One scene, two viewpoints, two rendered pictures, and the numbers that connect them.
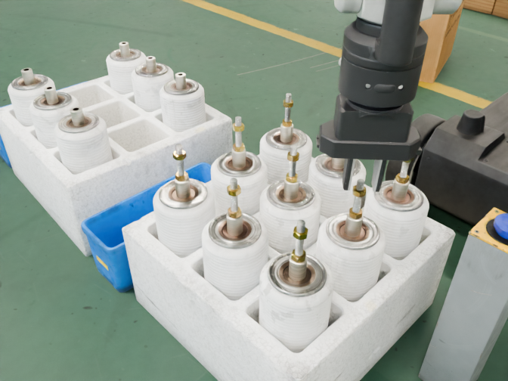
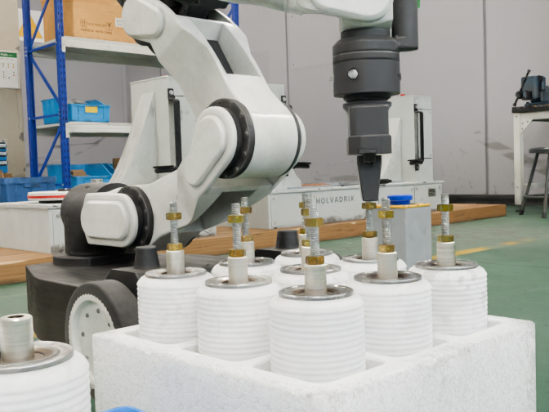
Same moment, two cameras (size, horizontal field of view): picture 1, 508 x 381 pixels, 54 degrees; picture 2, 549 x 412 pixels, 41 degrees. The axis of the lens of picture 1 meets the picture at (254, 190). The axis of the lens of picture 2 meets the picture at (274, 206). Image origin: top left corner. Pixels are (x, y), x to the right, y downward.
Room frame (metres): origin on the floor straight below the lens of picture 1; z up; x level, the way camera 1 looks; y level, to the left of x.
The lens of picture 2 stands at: (0.64, 0.83, 0.38)
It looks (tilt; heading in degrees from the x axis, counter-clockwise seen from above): 3 degrees down; 271
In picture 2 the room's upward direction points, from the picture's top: 2 degrees counter-clockwise
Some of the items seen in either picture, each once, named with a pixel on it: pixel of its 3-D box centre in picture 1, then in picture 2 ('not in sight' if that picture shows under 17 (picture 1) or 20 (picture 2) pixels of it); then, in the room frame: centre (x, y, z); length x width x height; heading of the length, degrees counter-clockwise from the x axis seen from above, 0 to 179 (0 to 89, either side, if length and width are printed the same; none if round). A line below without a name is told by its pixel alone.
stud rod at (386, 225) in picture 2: (233, 202); (386, 232); (0.53, 0.03, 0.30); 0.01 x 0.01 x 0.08
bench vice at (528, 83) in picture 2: not in sight; (534, 89); (-1.16, -4.34, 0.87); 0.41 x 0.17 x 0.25; 44
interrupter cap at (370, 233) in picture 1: (352, 231); (370, 259); (0.53, -0.14, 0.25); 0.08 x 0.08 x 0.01
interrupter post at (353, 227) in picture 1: (353, 224); (370, 249); (0.53, -0.14, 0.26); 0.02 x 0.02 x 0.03
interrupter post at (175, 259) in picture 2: (286, 132); (175, 263); (0.78, -0.06, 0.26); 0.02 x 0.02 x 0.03
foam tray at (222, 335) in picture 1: (286, 267); (314, 398); (0.61, -0.06, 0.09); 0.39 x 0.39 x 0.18; 45
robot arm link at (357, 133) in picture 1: (373, 103); (365, 109); (0.53, -0.14, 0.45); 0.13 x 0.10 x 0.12; 86
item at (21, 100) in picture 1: (40, 119); not in sight; (1.01, 0.49, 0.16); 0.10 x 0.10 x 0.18
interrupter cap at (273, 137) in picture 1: (286, 138); (176, 274); (0.78, -0.06, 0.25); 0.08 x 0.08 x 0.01
